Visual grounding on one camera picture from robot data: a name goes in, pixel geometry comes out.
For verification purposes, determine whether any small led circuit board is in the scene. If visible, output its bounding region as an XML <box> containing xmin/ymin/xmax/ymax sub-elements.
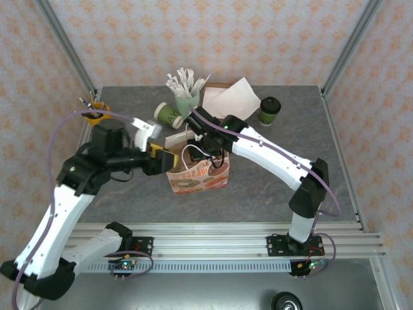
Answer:
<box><xmin>298</xmin><ymin>260</ymin><xmax>327</xmax><ymax>271</ymax></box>
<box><xmin>108</xmin><ymin>260</ymin><xmax>138</xmax><ymax>271</ymax></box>

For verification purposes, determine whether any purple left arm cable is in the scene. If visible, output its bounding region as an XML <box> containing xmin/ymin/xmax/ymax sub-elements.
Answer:
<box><xmin>12</xmin><ymin>109</ymin><xmax>155</xmax><ymax>310</ymax></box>

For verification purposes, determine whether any black caster wheel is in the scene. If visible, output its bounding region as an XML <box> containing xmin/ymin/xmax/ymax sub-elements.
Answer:
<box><xmin>270</xmin><ymin>291</ymin><xmax>303</xmax><ymax>310</ymax></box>

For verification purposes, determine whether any black plastic cup lid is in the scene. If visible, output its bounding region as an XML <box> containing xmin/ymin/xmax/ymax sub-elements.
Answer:
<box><xmin>260</xmin><ymin>96</ymin><xmax>281</xmax><ymax>114</ymax></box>

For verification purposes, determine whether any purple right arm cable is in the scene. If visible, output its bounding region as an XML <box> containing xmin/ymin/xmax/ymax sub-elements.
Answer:
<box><xmin>190</xmin><ymin>108</ymin><xmax>342</xmax><ymax>280</ymax></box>

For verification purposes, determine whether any printed paper takeout bag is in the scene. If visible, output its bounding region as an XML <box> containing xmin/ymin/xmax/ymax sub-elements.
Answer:
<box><xmin>165</xmin><ymin>127</ymin><xmax>230</xmax><ymax>196</ymax></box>

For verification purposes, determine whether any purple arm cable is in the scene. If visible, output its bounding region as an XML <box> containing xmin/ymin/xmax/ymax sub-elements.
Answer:
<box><xmin>12</xmin><ymin>109</ymin><xmax>155</xmax><ymax>310</ymax></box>
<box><xmin>190</xmin><ymin>108</ymin><xmax>342</xmax><ymax>280</ymax></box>

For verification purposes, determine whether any green paper coffee cup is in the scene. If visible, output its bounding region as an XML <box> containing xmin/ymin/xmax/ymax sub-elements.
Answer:
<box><xmin>259</xmin><ymin>106</ymin><xmax>280</xmax><ymax>127</ymax></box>

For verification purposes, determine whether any brown cardboard napkin box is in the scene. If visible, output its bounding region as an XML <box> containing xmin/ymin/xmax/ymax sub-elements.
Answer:
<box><xmin>201</xmin><ymin>82</ymin><xmax>246</xmax><ymax>120</ymax></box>

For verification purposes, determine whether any aluminium front rail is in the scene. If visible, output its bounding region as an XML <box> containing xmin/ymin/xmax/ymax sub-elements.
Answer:
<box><xmin>61</xmin><ymin>222</ymin><xmax>387</xmax><ymax>259</ymax></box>

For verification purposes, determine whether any green paper cup with lettering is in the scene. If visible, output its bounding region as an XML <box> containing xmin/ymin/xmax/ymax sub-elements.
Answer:
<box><xmin>153</xmin><ymin>101</ymin><xmax>184</xmax><ymax>129</ymax></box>

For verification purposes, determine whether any mint green straw cup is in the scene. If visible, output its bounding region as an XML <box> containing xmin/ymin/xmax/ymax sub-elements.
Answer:
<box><xmin>175</xmin><ymin>93</ymin><xmax>200</xmax><ymax>119</ymax></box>

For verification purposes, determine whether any white paper napkin stack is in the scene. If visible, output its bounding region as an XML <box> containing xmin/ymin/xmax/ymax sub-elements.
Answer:
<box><xmin>202</xmin><ymin>87</ymin><xmax>233</xmax><ymax>112</ymax></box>

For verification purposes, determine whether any perforated grey cable duct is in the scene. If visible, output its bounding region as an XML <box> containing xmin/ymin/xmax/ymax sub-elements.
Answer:
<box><xmin>76</xmin><ymin>261</ymin><xmax>293</xmax><ymax>274</ymax></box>

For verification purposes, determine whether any paper wrapped straw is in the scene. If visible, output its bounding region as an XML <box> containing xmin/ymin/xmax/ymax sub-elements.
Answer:
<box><xmin>184</xmin><ymin>66</ymin><xmax>195</xmax><ymax>96</ymax></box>
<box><xmin>176</xmin><ymin>67</ymin><xmax>187</xmax><ymax>96</ymax></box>
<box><xmin>166</xmin><ymin>74</ymin><xmax>182</xmax><ymax>97</ymax></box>
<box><xmin>190</xmin><ymin>74</ymin><xmax>212</xmax><ymax>98</ymax></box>

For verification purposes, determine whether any aluminium frame post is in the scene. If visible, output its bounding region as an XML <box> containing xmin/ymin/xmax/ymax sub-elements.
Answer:
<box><xmin>321</xmin><ymin>0</ymin><xmax>383</xmax><ymax>98</ymax></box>
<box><xmin>34</xmin><ymin>0</ymin><xmax>97</xmax><ymax>94</ymax></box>

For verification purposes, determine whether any yellow pen cup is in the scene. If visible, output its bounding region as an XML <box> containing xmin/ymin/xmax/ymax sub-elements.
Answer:
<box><xmin>85</xmin><ymin>101</ymin><xmax>112</xmax><ymax>127</ymax></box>

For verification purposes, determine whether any grey metal lower shelf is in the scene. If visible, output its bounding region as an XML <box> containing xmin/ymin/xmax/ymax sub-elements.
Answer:
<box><xmin>38</xmin><ymin>273</ymin><xmax>398</xmax><ymax>310</ymax></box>

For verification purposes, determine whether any aluminium frame leg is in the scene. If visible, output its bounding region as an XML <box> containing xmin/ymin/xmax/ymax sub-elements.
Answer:
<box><xmin>369</xmin><ymin>258</ymin><xmax>404</xmax><ymax>310</ymax></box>

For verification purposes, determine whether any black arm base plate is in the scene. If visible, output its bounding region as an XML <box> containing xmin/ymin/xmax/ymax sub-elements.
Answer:
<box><xmin>122</xmin><ymin>236</ymin><xmax>154</xmax><ymax>258</ymax></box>
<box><xmin>267</xmin><ymin>234</ymin><xmax>323</xmax><ymax>258</ymax></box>

